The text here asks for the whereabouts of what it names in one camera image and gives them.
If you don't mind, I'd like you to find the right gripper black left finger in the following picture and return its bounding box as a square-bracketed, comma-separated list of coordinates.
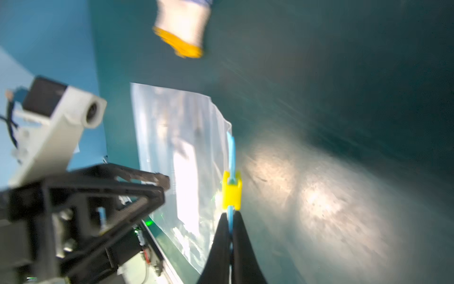
[197, 213, 231, 284]

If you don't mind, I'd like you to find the clear zip-top bag blue zipper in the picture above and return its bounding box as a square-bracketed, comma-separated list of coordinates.
[131, 83, 232, 272]

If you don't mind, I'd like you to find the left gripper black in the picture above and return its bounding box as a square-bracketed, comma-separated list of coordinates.
[1, 164, 170, 284]

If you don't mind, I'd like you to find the blue dotted work glove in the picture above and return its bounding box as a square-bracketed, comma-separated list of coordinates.
[153, 0, 213, 59]

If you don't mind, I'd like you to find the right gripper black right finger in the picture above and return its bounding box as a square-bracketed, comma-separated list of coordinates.
[231, 211, 267, 284]

